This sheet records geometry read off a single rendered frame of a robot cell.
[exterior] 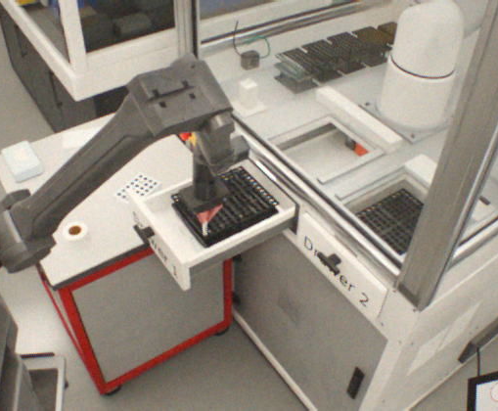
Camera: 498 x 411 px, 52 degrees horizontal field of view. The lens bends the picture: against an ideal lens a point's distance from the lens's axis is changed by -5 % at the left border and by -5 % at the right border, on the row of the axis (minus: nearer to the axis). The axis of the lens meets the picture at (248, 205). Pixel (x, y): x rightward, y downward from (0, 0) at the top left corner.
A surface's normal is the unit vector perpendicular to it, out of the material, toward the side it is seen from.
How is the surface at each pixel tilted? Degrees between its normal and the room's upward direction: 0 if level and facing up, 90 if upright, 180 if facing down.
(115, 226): 0
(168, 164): 0
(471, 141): 90
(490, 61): 90
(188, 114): 35
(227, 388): 0
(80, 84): 90
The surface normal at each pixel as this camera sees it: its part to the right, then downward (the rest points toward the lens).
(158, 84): 0.51, -0.37
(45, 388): 0.03, -0.71
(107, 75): 0.57, 0.59
